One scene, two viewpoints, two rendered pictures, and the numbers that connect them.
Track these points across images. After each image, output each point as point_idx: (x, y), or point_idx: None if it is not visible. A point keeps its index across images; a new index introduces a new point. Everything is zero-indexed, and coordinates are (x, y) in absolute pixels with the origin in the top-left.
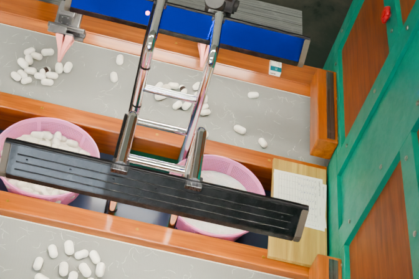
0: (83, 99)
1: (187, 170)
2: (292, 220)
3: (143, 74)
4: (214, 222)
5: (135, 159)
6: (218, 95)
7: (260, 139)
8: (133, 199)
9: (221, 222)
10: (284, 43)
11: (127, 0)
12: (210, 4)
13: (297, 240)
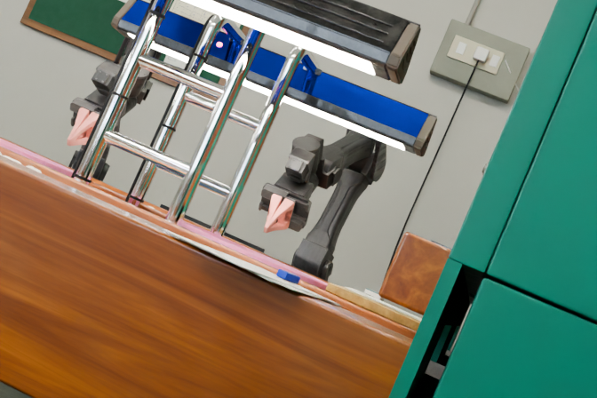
0: None
1: (229, 84)
2: (392, 31)
3: (194, 64)
4: (264, 11)
5: (154, 59)
6: None
7: None
8: None
9: (275, 11)
10: (398, 113)
11: (197, 27)
12: (298, 147)
13: (395, 60)
